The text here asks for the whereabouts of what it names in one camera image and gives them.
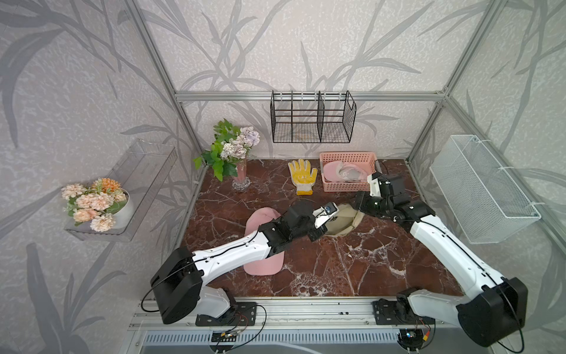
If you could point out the pink baseball cap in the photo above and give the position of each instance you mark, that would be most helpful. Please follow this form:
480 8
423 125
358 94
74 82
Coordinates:
342 172

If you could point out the white mesh wall basket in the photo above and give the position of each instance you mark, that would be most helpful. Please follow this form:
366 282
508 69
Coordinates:
487 202

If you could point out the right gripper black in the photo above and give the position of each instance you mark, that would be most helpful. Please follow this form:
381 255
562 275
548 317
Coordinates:
360 201

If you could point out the white pot peach flowers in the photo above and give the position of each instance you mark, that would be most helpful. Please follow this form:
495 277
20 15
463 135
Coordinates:
103 205

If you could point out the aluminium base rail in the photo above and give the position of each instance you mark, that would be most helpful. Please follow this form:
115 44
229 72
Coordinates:
286 312

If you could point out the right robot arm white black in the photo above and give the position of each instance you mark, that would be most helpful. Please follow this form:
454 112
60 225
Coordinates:
491 307

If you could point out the pink plastic basket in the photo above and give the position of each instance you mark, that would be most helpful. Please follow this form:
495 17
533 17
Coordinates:
365 160

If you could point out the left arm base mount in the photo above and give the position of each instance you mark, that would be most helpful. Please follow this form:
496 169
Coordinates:
230 313

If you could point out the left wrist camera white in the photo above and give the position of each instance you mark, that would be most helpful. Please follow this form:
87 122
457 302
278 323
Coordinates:
324 214

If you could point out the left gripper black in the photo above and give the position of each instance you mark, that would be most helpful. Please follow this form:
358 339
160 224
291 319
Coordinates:
317 233

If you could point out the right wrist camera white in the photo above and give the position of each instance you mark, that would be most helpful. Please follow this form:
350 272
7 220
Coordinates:
374 185

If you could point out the yellow white work glove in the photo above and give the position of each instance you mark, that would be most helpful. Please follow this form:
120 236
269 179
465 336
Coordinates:
303 176

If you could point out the pink glass vase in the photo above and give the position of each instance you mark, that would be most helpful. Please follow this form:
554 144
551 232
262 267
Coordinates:
241 181

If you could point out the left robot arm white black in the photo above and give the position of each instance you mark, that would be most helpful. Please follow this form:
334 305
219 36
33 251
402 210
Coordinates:
180 286

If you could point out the purple white flower bouquet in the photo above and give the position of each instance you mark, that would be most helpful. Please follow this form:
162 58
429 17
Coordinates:
230 150

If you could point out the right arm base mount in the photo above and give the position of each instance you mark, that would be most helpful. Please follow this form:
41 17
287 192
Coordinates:
398 311

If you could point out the clear acrylic wall shelf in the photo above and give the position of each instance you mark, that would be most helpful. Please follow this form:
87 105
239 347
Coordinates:
141 171

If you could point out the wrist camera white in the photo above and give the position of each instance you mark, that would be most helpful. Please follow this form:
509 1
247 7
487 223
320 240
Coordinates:
324 214
374 185

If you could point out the black wire wall basket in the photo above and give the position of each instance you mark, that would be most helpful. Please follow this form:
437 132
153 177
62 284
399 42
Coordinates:
311 118

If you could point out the beige baseball cap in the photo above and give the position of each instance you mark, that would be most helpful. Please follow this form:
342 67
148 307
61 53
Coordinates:
345 221

